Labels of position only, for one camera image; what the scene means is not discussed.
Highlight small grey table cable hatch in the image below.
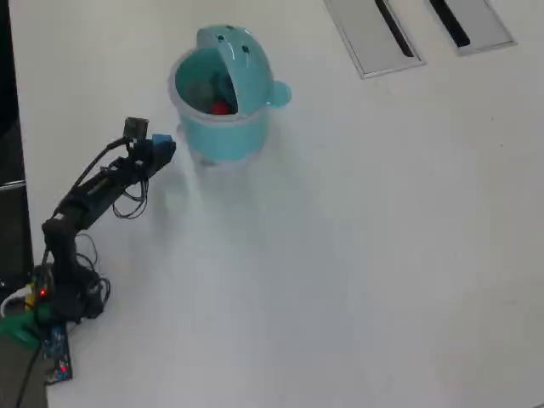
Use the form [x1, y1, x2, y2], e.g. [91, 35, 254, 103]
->
[424, 0, 519, 58]

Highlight thin black servo wires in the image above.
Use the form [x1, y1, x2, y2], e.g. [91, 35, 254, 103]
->
[111, 177, 150, 221]

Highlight green table clamp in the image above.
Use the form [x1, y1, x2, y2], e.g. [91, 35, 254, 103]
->
[0, 311, 57, 350]

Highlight blue lego block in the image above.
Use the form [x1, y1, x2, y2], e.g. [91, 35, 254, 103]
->
[151, 133, 177, 165]

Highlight teal whale-shaped bin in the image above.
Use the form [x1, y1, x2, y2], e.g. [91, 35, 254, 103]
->
[168, 24, 293, 168]

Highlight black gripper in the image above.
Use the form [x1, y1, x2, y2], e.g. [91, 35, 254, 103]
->
[126, 139, 177, 178]

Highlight large grey table cable hatch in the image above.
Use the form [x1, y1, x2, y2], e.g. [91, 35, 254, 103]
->
[323, 0, 428, 81]

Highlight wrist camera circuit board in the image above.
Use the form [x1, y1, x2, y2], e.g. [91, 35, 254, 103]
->
[123, 116, 150, 145]

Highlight thick black camera cable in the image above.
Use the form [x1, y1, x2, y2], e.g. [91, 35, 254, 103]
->
[72, 137, 133, 193]

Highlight white power cable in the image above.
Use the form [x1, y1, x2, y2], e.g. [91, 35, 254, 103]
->
[0, 287, 34, 319]

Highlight grey cloth scrap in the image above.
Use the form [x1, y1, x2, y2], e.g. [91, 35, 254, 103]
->
[184, 79, 216, 105]

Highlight dark grey chair seat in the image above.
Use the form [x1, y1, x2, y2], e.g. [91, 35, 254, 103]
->
[0, 337, 48, 408]

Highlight black partition panel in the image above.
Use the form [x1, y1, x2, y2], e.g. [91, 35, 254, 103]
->
[0, 0, 35, 286]

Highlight blue controller circuit board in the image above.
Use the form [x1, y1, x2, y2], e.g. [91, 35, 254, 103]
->
[43, 324, 75, 386]

